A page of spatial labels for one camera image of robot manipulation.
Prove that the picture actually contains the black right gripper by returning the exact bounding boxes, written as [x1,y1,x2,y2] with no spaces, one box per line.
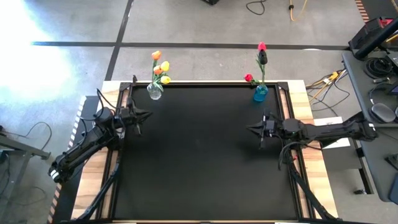
[246,107,284,149]

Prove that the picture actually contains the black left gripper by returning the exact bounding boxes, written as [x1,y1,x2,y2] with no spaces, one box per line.
[119,96,154,136]

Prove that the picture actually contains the yellow artificial tulip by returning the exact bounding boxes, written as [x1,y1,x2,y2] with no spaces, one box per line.
[157,75,172,91]
[160,60,171,83]

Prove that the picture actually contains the orange artificial tulip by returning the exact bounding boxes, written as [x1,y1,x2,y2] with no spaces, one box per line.
[151,50,162,85]
[153,65,164,85]

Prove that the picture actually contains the clear glass vase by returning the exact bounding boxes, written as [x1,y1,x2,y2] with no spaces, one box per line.
[147,82,163,101]

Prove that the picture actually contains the blue glass vase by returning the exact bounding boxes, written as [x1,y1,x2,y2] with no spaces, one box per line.
[253,84,269,103]

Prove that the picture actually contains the white paper sheet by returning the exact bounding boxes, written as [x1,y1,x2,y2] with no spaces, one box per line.
[313,116,351,150]

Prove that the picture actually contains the black table mat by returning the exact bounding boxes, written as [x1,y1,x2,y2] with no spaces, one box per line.
[113,83,300,220]

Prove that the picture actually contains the grey desk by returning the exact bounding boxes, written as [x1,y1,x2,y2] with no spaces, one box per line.
[341,49,398,128]

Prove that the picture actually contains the black metal stand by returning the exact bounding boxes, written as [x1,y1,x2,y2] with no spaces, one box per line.
[0,124,52,162]

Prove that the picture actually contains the grey over-ear headphones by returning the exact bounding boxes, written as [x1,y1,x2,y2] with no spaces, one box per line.
[368,82,398,124]

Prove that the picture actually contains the grey side table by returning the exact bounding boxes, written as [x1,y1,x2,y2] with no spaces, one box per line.
[354,126,398,203]

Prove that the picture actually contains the black and red case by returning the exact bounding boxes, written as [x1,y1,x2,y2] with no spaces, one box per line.
[348,17,398,60]

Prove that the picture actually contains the black aluminium table frame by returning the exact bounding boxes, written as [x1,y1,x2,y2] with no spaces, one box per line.
[105,73,308,222]

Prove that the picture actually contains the black diagonal frame strut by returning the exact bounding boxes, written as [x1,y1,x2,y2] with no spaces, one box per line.
[76,149,123,222]
[287,155,338,222]

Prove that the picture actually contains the yellow extension cable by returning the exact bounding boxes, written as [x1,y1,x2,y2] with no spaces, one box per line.
[305,70,340,103]

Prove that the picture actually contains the thin black floor cable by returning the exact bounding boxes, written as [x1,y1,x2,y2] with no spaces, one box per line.
[245,0,267,16]

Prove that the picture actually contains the coiled black cable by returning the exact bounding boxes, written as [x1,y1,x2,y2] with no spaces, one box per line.
[363,57,394,79]

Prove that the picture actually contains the yellow floor cable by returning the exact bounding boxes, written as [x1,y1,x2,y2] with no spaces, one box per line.
[288,0,308,22]

